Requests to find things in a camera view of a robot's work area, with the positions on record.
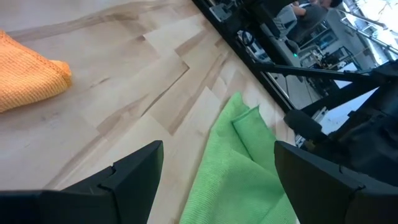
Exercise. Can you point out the orange microfiber towel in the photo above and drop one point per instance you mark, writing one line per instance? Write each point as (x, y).
(28, 74)

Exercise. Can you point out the person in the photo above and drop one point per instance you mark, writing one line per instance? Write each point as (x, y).
(308, 15)

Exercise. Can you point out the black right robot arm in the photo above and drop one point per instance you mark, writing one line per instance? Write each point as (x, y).
(387, 70)

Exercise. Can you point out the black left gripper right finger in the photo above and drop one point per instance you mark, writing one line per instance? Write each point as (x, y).
(311, 183)

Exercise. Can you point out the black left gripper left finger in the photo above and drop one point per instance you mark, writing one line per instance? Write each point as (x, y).
(136, 180)

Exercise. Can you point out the green microfiber towel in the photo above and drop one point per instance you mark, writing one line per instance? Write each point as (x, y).
(233, 174)

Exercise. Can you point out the black pole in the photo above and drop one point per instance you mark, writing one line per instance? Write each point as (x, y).
(339, 96)

